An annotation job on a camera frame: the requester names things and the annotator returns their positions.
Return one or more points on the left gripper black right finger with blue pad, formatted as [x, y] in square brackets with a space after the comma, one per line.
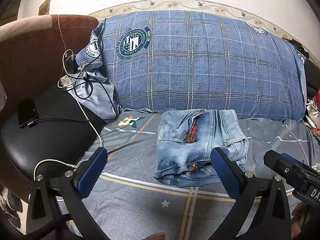
[272, 218]

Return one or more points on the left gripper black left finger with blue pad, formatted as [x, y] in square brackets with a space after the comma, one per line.
[55, 208]

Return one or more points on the light blue denim jeans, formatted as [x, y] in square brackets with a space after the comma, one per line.
[185, 141]

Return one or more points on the person's right hand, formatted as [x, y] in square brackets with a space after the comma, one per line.
[301, 217]

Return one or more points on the red plastic bag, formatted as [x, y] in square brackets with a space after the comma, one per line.
[317, 108]

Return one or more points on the grey patterned bed sheet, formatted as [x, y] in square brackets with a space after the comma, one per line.
[127, 202]

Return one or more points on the black leather chair seat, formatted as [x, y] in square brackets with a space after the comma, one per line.
[64, 134]

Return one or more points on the black smartphone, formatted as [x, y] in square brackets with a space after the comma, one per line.
[27, 113]

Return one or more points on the white power strip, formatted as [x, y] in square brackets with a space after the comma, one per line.
[64, 82]

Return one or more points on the black charger adapter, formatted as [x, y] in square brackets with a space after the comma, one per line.
[71, 66]

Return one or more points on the brown chair backrest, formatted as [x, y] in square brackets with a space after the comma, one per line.
[31, 54]

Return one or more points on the blue plaid pillow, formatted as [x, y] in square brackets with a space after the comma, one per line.
[187, 60]

